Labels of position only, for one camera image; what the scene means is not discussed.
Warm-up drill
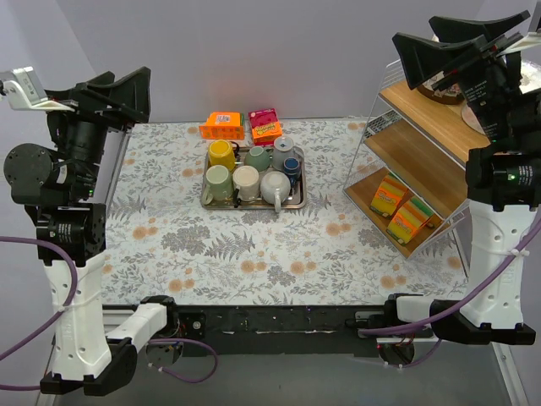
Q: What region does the small blue cup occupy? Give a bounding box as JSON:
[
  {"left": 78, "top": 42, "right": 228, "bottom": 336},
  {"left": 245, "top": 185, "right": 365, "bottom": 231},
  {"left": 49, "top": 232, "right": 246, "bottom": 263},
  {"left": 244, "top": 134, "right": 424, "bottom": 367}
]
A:
[{"left": 283, "top": 157, "right": 301, "bottom": 188}]

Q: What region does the white speckled mug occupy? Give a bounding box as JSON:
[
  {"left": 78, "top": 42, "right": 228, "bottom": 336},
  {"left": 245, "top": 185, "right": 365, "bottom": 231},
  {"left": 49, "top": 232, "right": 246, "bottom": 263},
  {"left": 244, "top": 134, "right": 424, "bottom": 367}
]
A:
[{"left": 260, "top": 171, "right": 291, "bottom": 213}]

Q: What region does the sponge pack lower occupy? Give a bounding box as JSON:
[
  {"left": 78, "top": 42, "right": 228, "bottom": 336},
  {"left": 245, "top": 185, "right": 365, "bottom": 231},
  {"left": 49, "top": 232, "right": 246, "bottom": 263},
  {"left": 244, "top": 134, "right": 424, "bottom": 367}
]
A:
[{"left": 386, "top": 196, "right": 434, "bottom": 245}]

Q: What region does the light green mug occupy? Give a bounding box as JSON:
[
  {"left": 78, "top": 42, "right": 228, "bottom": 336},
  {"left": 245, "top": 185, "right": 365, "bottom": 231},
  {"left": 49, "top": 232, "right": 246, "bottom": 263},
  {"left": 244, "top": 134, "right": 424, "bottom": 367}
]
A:
[{"left": 201, "top": 165, "right": 233, "bottom": 206}]

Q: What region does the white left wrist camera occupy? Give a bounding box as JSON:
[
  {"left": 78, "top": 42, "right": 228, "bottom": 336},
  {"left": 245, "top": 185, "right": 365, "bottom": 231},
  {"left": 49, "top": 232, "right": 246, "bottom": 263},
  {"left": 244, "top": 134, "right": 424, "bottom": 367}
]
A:
[{"left": 1, "top": 67, "right": 74, "bottom": 112}]

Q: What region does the pink orange box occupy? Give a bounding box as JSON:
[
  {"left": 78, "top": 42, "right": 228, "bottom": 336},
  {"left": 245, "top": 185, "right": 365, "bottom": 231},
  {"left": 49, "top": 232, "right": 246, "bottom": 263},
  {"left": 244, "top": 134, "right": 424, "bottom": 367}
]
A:
[{"left": 248, "top": 108, "right": 282, "bottom": 145}]

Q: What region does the white wire wooden shelf rack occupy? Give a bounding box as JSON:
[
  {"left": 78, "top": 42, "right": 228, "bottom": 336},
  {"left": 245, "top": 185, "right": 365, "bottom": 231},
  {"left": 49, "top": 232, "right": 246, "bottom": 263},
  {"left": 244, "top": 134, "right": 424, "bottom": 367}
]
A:
[{"left": 344, "top": 61, "right": 488, "bottom": 258}]

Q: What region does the yellow mug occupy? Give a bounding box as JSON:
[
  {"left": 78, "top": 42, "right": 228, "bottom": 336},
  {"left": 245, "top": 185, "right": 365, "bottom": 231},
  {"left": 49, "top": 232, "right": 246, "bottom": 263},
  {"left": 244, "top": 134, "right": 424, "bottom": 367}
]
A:
[{"left": 208, "top": 140, "right": 239, "bottom": 173}]

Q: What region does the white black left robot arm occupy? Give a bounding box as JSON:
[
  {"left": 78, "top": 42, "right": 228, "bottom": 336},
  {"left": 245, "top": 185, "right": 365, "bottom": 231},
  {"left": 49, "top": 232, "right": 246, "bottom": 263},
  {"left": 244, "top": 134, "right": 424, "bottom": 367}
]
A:
[{"left": 1, "top": 67, "right": 180, "bottom": 397}]

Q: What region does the sage green mug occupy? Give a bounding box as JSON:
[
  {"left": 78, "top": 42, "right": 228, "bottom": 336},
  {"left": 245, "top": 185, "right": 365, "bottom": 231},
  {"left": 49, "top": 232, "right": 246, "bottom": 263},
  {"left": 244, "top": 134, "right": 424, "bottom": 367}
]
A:
[{"left": 244, "top": 146, "right": 271, "bottom": 173}]

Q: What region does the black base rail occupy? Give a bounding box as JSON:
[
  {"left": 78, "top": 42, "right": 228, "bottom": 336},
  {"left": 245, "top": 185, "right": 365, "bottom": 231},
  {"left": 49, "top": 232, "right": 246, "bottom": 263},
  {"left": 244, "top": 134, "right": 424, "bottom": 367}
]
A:
[{"left": 152, "top": 304, "right": 384, "bottom": 357}]

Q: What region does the cream mug black handle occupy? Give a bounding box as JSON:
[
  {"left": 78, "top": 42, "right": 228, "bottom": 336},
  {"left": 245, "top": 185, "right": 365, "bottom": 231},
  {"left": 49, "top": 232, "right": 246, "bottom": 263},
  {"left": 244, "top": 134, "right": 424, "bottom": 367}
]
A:
[{"left": 232, "top": 166, "right": 260, "bottom": 207}]

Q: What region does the sponge pack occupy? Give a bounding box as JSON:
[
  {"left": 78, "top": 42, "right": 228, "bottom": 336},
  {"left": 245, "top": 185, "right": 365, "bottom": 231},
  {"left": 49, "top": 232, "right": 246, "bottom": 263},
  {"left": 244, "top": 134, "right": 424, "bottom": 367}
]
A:
[
  {"left": 369, "top": 173, "right": 408, "bottom": 217},
  {"left": 386, "top": 196, "right": 434, "bottom": 245}
]

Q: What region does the cartoon wrapped toilet roll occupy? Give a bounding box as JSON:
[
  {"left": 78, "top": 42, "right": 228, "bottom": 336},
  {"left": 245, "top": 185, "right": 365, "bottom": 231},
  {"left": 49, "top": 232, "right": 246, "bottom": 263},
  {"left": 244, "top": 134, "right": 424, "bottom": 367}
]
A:
[{"left": 416, "top": 36, "right": 466, "bottom": 105}]

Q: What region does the white cotton toilet roll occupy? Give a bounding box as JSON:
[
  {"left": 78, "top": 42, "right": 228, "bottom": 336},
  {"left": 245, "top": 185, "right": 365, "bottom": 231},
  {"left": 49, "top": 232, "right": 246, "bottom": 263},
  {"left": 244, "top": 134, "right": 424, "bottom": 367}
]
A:
[{"left": 460, "top": 58, "right": 541, "bottom": 136}]

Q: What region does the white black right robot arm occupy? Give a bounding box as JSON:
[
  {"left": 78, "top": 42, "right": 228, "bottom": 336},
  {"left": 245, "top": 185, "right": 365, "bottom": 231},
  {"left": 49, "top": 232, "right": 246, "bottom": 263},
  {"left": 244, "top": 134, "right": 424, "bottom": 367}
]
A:
[{"left": 382, "top": 12, "right": 540, "bottom": 345}]

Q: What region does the sponge pack upper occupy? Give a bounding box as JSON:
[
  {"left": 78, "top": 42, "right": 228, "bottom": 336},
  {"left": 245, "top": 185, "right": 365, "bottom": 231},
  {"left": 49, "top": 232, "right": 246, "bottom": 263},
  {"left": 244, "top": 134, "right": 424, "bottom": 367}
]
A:
[{"left": 369, "top": 173, "right": 408, "bottom": 217}]

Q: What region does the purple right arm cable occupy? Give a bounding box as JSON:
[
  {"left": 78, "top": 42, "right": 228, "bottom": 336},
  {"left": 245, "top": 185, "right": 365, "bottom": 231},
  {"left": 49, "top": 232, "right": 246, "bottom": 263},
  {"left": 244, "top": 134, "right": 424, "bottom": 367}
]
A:
[{"left": 358, "top": 219, "right": 541, "bottom": 370}]

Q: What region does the silver metal tray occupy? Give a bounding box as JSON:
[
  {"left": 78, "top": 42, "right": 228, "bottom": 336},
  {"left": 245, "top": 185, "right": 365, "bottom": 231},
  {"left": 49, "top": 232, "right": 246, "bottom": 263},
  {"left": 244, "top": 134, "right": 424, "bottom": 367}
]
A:
[{"left": 199, "top": 146, "right": 308, "bottom": 211}]

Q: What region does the grey mug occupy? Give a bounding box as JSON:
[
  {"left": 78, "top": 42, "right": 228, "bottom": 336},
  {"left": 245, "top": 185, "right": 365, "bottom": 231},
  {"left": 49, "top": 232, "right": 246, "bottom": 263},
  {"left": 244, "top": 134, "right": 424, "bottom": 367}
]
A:
[{"left": 272, "top": 135, "right": 295, "bottom": 171}]

